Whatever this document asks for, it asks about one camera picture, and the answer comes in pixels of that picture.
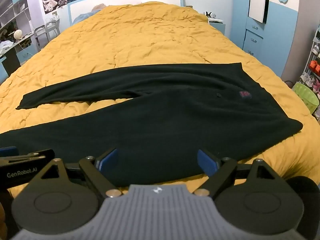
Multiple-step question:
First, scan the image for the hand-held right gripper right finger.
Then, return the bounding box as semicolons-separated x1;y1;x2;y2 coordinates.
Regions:
194;149;283;198

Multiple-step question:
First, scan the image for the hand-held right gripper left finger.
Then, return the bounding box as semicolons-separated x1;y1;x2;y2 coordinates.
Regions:
37;148;122;198

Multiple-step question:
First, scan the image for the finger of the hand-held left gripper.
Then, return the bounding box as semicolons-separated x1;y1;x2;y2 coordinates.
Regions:
0;146;17;159

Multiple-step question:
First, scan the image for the white plastic bag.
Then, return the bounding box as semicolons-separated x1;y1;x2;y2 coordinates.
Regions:
0;41;14;53

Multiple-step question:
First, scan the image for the green plastic basket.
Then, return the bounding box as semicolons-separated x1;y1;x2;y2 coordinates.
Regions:
292;82;319;115

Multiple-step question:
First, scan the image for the yellow quilted blanket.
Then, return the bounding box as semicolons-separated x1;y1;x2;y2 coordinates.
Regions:
0;1;320;240

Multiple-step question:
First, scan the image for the desk with shelf unit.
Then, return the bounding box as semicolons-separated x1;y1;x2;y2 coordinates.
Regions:
0;0;35;79

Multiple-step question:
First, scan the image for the white chair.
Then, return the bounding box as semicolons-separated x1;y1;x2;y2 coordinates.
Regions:
34;19;61;48

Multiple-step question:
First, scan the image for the blue pillow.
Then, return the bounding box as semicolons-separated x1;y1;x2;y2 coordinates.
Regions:
72;3;106;25

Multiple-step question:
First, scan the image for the grey storage rack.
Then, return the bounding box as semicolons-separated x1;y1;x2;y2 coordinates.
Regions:
299;27;320;102

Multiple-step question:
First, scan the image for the blue white wardrobe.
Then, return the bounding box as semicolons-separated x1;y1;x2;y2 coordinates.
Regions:
232;0;301;78

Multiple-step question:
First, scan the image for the white blue bed headboard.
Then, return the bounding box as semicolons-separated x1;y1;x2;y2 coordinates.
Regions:
67;0;185;26

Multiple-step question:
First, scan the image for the white panel with black edge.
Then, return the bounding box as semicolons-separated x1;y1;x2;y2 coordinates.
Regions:
247;0;271;24

